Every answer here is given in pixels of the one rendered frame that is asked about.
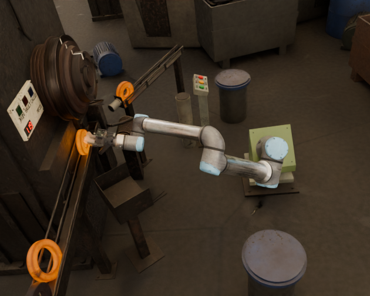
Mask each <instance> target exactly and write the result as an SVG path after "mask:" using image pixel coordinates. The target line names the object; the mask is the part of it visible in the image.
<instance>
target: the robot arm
mask: <svg viewBox="0 0 370 296"><path fill-rule="evenodd" d="M101 130H104V129H98V131H97V133H96V135H92V134H91V132H87V134H86V136H85V137H84V139H83V142H85V143H86V144H88V145H90V146H93V147H101V148H100V149H99V154H101V155H102V154H103V153H104V152H105V151H106V150H107V149H108V148H109V147H110V146H111V145H112V144H113V147H116V149H123V150H132V151H137V152H142V151H143V148H144V134H145V132H153V133H158V134H164V135H168V136H173V137H179V138H182V139H188V140H194V141H197V142H200V144H202V145H204V149H203V154H202V157H201V162H200V170H201V171H204V172H206V173H210V174H213V175H216V176H218V175H219V174H220V173H223V174H229V175H233V176H239V177H245V178H249V179H254V180H255V183H256V185H258V186H262V187H268V188H276V187H277V186H278V183H279V179H280V174H281V169H282V164H283V161H284V157H285V156H286V155H287V153H288V145H287V143H286V141H285V140H284V139H282V138H280V137H274V136H264V137H262V138H261V139H260V140H259V141H258V142H257V144H256V148H255V149H256V153H257V155H258V157H259V158H260V161H259V162H253V161H250V160H246V159H241V158H238V157H233V156H229V155H226V154H224V151H225V142H224V139H223V137H222V135H221V134H220V132H219V131H218V130H217V129H216V128H214V127H212V126H208V125H204V126H203V127H199V126H192V125H185V124H181V123H175V122H168V121H164V120H158V119H151V118H149V117H148V116H147V115H141V114H136V115H135V116H134V119H133V125H132V129H131V132H130V136H129V135H124V134H117V135H116V133H113V132H107V130H104V131H101ZM95 141H96V142H95Z"/></svg>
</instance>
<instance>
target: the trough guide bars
mask: <svg viewBox="0 0 370 296"><path fill-rule="evenodd" d="M177 48H178V47H177V45H176V46H175V47H174V48H173V49H171V50H170V51H169V52H168V53H167V54H166V55H164V56H163V57H162V58H161V59H160V60H159V61H158V62H157V63H156V64H155V65H154V66H153V67H152V68H150V69H149V70H148V71H147V72H146V73H145V74H144V75H143V76H142V77H141V78H140V79H139V80H138V81H136V82H135V83H134V84H133V86H134V87H133V88H135V87H136V86H137V85H138V84H140V86H139V87H138V88H137V89H136V90H135V91H133V92H132V93H131V94H130V95H129V96H128V97H127V98H126V99H125V100H124V101H123V102H124V105H125V104H126V106H127V107H128V106H129V103H128V101H129V100H130V99H131V98H132V97H133V96H134V95H135V94H136V93H137V92H139V91H140V90H141V89H142V88H143V87H144V86H145V85H146V87H147V88H148V87H149V84H148V82H149V81H151V80H152V79H153V78H154V77H155V76H156V75H157V74H158V73H159V72H160V71H161V70H162V69H163V68H164V69H165V70H167V67H166V65H167V64H168V63H169V62H171V61H172V60H173V59H174V58H175V57H176V56H177V55H178V54H179V53H180V52H181V54H183V49H184V48H183V46H182V47H181V48H180V49H179V50H176V49H177ZM174 51H175V53H174V54H173V55H172V56H171V57H170V58H168V57H169V56H170V55H171V54H172V53H173V52H174ZM166 58H168V60H166V61H165V63H164V64H162V65H161V66H160V64H161V63H162V62H163V61H164V60H165V59H166ZM161 60H162V61H161ZM154 67H155V68H154ZM157 67H158V69H157V70H156V71H155V72H154V73H153V74H152V75H150V76H149V77H148V78H147V79H146V80H145V81H144V82H143V83H142V81H143V80H144V79H145V78H146V77H147V76H148V75H149V74H150V73H152V72H153V71H154V70H155V69H156V68H157ZM158 70H159V71H158Z"/></svg>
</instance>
